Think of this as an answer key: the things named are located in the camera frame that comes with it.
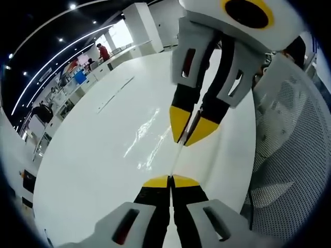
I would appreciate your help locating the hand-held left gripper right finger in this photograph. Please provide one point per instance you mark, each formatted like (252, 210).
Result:
(188, 201)

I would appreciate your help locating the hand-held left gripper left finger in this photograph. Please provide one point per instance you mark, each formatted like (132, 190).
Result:
(152, 204)

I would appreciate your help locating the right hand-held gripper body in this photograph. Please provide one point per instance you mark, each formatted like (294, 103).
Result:
(207, 13)

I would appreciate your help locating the long white counter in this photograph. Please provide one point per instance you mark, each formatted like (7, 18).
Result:
(103, 68)

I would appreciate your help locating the white mesh office chair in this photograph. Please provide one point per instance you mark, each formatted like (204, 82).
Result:
(289, 155)

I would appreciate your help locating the blue box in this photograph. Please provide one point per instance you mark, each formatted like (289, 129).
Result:
(80, 77)

